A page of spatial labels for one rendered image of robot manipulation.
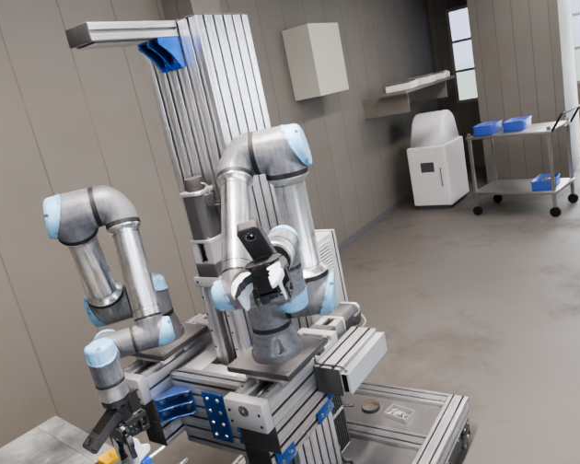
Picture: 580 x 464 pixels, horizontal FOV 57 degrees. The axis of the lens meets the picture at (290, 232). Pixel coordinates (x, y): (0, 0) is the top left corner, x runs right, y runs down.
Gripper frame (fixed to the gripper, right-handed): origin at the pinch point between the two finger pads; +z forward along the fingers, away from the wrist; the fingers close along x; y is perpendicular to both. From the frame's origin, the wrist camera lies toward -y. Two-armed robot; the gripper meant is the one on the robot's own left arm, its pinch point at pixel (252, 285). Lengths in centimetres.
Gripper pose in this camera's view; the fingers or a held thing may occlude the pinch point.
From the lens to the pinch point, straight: 94.4
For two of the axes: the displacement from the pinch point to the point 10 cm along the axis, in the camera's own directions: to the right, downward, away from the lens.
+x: -9.3, 2.9, 2.1
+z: -1.2, 2.8, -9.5
